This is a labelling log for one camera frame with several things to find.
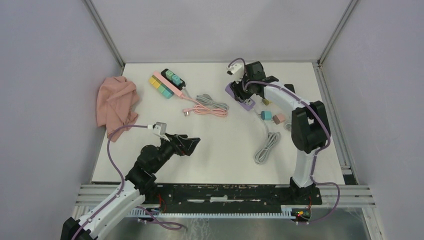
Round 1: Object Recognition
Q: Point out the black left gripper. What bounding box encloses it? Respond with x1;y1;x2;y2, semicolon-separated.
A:
151;132;200;173

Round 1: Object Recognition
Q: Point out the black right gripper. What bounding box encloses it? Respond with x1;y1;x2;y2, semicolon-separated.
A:
229;72;254;103

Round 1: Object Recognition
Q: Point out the purple power strip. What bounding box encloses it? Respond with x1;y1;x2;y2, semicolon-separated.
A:
225;83;256;112

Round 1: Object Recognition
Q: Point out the yellow usb charger plug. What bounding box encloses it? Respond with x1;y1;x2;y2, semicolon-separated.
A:
261;98;270;106

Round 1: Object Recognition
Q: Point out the teal usb charger plug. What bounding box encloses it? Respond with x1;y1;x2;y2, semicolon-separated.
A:
260;110;273;121

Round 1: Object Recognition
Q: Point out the grey cable of purple strip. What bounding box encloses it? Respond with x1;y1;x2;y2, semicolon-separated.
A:
252;106;282;166

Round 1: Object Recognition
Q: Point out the pink power strip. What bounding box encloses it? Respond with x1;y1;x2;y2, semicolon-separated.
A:
152;71;186;99

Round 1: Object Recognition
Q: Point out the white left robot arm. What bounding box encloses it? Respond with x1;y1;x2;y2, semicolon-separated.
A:
60;134;201;240

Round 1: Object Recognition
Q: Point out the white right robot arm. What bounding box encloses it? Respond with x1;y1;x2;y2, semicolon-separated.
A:
226;59;331;204

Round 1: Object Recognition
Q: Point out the teal charger on pink strip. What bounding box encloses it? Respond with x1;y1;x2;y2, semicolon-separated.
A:
162;89;174;99

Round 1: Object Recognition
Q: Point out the black power strip far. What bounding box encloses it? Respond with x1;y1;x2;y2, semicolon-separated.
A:
160;68;186;91

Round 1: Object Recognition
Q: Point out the green charger on pink strip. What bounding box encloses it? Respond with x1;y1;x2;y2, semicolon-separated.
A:
157;83;169;95

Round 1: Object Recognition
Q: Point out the teal charger on far strip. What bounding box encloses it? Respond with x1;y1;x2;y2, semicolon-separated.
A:
165;70;174;81

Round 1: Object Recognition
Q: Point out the pink cloth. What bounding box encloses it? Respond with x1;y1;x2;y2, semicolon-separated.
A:
96;76;140;142

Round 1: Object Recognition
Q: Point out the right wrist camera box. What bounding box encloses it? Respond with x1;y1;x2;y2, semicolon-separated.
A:
226;63;245;82

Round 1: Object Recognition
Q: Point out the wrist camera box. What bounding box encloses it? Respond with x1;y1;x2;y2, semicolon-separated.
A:
226;63;245;82
147;122;169;141

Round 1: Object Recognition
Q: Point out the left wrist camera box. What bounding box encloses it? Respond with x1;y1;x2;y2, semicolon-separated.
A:
147;122;169;141

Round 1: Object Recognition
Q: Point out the grey cable of far strip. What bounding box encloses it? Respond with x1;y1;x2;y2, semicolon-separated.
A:
184;86;230;112

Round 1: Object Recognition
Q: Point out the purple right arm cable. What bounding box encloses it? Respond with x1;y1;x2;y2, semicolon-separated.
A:
228;57;341;226

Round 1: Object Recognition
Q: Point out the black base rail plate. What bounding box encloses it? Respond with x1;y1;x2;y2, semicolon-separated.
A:
144;183;323;214

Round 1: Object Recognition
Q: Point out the white slotted cable duct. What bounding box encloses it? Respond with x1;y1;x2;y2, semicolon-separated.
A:
127;206;312;220

